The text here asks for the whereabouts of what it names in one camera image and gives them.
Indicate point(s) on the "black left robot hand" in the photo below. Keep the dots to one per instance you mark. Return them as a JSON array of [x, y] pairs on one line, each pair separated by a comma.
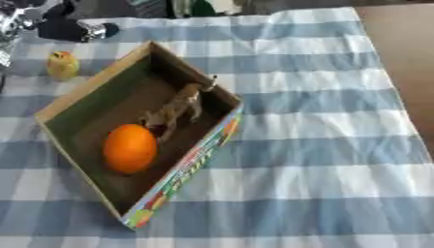
[[63, 28]]

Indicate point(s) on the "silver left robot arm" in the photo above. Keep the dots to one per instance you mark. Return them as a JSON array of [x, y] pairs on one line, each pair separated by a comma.
[[17, 19]]

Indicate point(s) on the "tan cardboard box green inside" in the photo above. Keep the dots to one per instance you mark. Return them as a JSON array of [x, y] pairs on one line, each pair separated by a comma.
[[85, 119]]

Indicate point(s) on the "yellow toy pepper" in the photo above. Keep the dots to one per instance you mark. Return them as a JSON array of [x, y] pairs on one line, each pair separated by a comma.
[[62, 65]]

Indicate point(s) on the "person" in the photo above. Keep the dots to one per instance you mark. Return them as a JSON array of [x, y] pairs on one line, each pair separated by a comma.
[[186, 7]]

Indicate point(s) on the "orange toy fruit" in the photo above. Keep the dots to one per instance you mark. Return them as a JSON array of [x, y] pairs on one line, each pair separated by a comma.
[[130, 149]]

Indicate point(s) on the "brown toy animal figure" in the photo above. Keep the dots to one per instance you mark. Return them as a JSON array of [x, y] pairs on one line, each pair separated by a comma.
[[176, 108]]

